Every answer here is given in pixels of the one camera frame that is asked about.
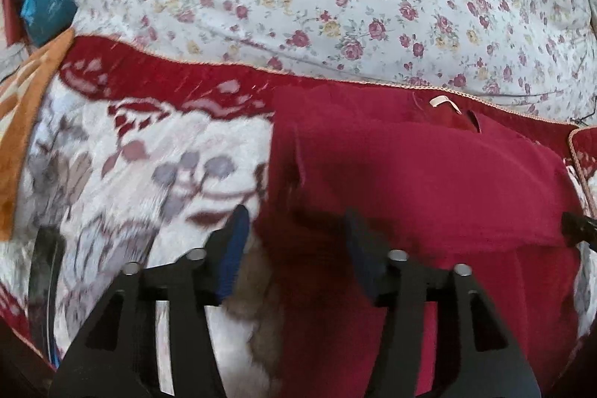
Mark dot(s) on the blue plastic bag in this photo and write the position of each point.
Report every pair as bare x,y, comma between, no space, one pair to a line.
45,19

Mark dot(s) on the red and white floral blanket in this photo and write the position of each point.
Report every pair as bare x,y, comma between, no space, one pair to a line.
131,155

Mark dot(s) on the orange patterned blanket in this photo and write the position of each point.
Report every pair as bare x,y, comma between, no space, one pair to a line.
21,95

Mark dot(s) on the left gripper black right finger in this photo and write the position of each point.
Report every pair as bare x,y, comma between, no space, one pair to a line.
476,355

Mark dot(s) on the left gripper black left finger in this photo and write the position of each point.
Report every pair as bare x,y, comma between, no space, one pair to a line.
115,352

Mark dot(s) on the dark red knit garment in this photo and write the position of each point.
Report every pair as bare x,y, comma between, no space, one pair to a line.
445,186

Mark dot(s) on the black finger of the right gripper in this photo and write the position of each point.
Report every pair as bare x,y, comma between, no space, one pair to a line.
577,229

